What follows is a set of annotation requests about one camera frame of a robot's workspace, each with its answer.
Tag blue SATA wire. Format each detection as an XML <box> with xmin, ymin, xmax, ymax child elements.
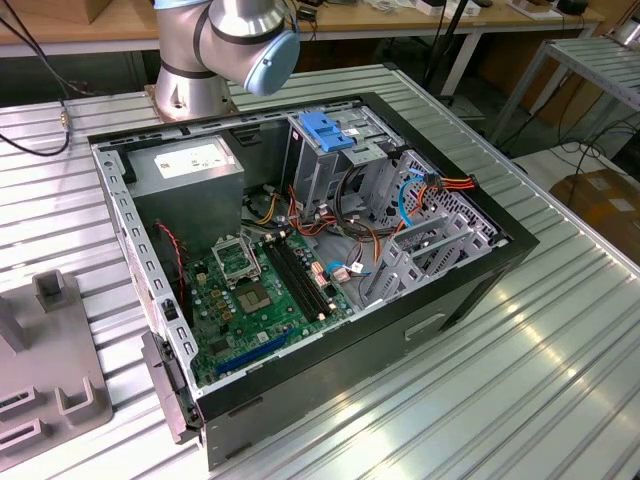
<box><xmin>323</xmin><ymin>167</ymin><xmax>434</xmax><ymax>284</ymax></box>

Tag silver disk bay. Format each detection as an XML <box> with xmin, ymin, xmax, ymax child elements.
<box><xmin>357</xmin><ymin>148</ymin><xmax>509</xmax><ymax>307</ymax></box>

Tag RAM slot white clips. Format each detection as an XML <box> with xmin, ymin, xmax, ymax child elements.
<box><xmin>283</xmin><ymin>233</ymin><xmax>335</xmax><ymax>317</ymax></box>
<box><xmin>269</xmin><ymin>239</ymin><xmax>322</xmax><ymax>323</ymax></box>

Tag RAM slot black clips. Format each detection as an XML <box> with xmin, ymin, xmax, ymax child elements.
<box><xmin>276</xmin><ymin>237</ymin><xmax>329</xmax><ymax>320</ymax></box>
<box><xmin>263</xmin><ymin>242</ymin><xmax>315</xmax><ymax>325</ymax></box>

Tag silver optical drive cage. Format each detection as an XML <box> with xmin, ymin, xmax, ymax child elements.
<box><xmin>282</xmin><ymin>107</ymin><xmax>404</xmax><ymax>221</ymax></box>

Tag metal locking lever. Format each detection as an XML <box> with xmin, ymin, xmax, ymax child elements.
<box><xmin>246</xmin><ymin>234</ymin><xmax>264</xmax><ymax>281</ymax></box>

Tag CPU socket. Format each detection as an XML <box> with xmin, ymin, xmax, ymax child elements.
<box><xmin>234</xmin><ymin>283</ymin><xmax>276</xmax><ymax>319</ymax></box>

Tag metal socket cover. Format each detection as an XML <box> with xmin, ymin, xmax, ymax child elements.
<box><xmin>209</xmin><ymin>234</ymin><xmax>264</xmax><ymax>289</ymax></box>

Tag blue plastic drive latch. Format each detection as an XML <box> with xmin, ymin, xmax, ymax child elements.
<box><xmin>298</xmin><ymin>112</ymin><xmax>357</xmax><ymax>155</ymax></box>

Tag green motherboard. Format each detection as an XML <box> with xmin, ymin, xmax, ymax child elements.
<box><xmin>187</xmin><ymin>229</ymin><xmax>356</xmax><ymax>389</ymax></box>

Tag blue expansion slot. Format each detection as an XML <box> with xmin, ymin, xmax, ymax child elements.
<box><xmin>214</xmin><ymin>327</ymin><xmax>296</xmax><ymax>377</ymax></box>

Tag grey power supply unit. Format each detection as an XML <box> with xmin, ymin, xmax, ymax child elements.
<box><xmin>124</xmin><ymin>135</ymin><xmax>246</xmax><ymax>251</ymax></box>

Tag black open PC case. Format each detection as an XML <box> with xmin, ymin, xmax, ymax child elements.
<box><xmin>87</xmin><ymin>91</ymin><xmax>541</xmax><ymax>471</ymax></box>

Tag black case fan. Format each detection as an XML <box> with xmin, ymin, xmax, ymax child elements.
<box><xmin>149</xmin><ymin>217</ymin><xmax>196</xmax><ymax>329</ymax></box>

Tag long wooden desk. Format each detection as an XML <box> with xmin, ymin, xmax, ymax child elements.
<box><xmin>0</xmin><ymin>0</ymin><xmax>606</xmax><ymax>96</ymax></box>

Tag black stand pole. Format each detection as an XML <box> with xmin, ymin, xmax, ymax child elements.
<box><xmin>422</xmin><ymin>0</ymin><xmax>474</xmax><ymax>101</ymax></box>

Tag grey parts rack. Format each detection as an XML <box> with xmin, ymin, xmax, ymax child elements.
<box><xmin>0</xmin><ymin>268</ymin><xmax>114</xmax><ymax>459</ymax></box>

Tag large brown cardboard box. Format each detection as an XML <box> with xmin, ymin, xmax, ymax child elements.
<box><xmin>549</xmin><ymin>168</ymin><xmax>640</xmax><ymax>251</ymax></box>

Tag cardboard box on desk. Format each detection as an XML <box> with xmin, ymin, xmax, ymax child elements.
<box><xmin>79</xmin><ymin>0</ymin><xmax>154</xmax><ymax>25</ymax></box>

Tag metal slat side table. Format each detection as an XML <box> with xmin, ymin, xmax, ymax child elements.
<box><xmin>492</xmin><ymin>37</ymin><xmax>640</xmax><ymax>146</ymax></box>

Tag wire with white connector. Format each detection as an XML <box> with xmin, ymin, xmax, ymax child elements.
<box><xmin>327</xmin><ymin>259</ymin><xmax>374</xmax><ymax>286</ymax></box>

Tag thick black cable bundle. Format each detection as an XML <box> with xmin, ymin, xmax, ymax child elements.
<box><xmin>333</xmin><ymin>164</ymin><xmax>401</xmax><ymax>251</ymax></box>

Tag yellow black power wire bundle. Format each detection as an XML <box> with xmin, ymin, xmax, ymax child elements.
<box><xmin>242</xmin><ymin>182</ymin><xmax>351</xmax><ymax>241</ymax></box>

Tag red black fan wire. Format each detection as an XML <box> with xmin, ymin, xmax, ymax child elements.
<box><xmin>153</xmin><ymin>220</ymin><xmax>187</xmax><ymax>306</ymax></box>

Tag square brown base plate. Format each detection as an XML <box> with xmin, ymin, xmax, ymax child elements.
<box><xmin>143</xmin><ymin>83</ymin><xmax>236</xmax><ymax>124</ymax></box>

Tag black cable silver connector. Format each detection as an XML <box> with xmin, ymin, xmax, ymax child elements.
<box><xmin>0</xmin><ymin>0</ymin><xmax>74</xmax><ymax>156</ymax></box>

